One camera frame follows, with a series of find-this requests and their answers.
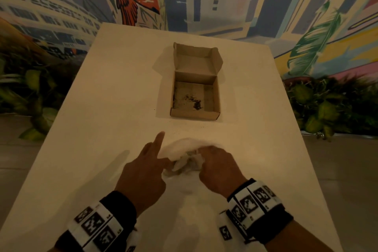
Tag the open brown cardboard box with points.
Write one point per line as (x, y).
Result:
(195, 64)

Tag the person's left thumb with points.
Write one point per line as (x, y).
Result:
(167, 165)

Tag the person's right forearm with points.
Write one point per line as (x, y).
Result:
(298, 238)

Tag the person's right hand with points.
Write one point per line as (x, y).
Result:
(220, 172)

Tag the dark dirt crumbs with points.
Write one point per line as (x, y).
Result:
(195, 102)

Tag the right wrist marker band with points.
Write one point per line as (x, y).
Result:
(254, 207)

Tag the person's left hand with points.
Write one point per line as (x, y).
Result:
(144, 178)

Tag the person's right fingers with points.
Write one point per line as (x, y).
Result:
(211, 153)

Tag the green leafy plant bed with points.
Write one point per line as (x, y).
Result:
(333, 107)
(32, 95)

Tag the wrist marker band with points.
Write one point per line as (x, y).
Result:
(97, 225)
(254, 207)

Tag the white tissue paper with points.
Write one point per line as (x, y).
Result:
(184, 148)

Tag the left wrist marker band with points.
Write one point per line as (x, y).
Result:
(97, 225)

